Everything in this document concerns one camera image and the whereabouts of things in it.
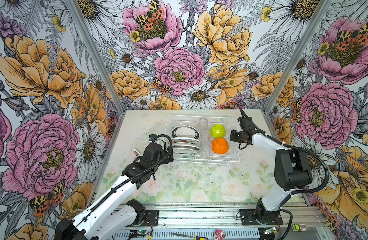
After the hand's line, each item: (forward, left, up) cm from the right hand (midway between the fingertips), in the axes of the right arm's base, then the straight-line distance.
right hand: (232, 139), depth 96 cm
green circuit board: (-46, +54, -7) cm, 71 cm away
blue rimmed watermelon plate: (-4, +29, +6) cm, 30 cm away
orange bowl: (-4, +9, +1) cm, 10 cm away
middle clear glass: (+2, +17, +3) cm, 18 cm away
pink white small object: (-48, +16, -2) cm, 51 cm away
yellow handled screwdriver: (-49, +26, -6) cm, 55 cm away
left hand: (-14, +41, +9) cm, 45 cm away
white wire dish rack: (+23, +39, -6) cm, 45 cm away
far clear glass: (+11, +18, +4) cm, 22 cm away
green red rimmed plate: (+4, +30, +5) cm, 30 cm away
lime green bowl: (+8, +8, -1) cm, 12 cm away
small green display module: (-46, -22, -5) cm, 51 cm away
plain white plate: (-9, +29, +9) cm, 32 cm away
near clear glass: (-7, +17, 0) cm, 19 cm away
